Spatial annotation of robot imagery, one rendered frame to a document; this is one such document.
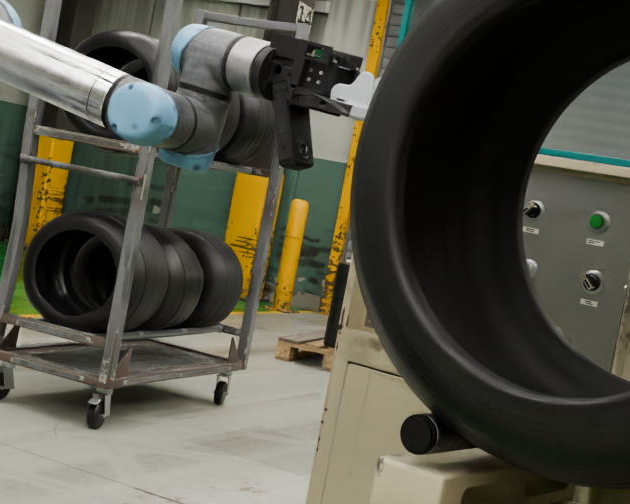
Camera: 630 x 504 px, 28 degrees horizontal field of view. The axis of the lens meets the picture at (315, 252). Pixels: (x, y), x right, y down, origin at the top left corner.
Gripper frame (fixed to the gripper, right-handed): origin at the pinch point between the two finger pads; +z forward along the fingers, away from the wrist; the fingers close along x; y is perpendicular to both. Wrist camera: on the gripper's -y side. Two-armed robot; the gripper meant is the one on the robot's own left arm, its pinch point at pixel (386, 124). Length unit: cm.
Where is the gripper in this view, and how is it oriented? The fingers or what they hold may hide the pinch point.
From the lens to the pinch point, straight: 153.9
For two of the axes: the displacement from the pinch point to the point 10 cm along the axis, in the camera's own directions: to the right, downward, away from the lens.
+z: 7.6, 3.0, -5.7
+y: 2.8, -9.5, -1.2
